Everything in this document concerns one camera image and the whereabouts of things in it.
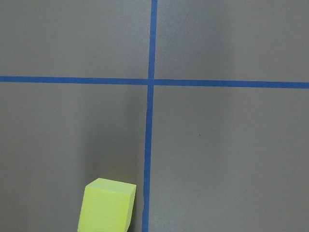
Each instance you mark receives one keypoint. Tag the yellow foam block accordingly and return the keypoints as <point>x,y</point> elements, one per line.
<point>107,206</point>

